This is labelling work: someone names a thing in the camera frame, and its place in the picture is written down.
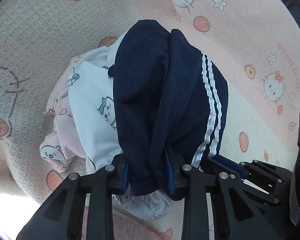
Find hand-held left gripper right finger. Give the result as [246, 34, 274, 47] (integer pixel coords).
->
[165, 152, 282, 240]

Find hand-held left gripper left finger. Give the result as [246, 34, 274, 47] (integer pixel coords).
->
[16, 154, 130, 240]

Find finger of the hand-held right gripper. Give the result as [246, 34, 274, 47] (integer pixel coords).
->
[201, 156, 293, 181]
[243, 179, 291, 206]

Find navy shorts with white stripes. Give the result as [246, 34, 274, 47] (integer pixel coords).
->
[107, 19, 229, 202]

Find pink printed pajama garment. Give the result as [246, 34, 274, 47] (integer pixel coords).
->
[39, 47, 90, 173]

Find white printed pajama garment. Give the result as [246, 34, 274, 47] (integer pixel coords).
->
[68, 36, 171, 221]

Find cat print blanket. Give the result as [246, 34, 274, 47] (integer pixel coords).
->
[0, 0, 300, 240]

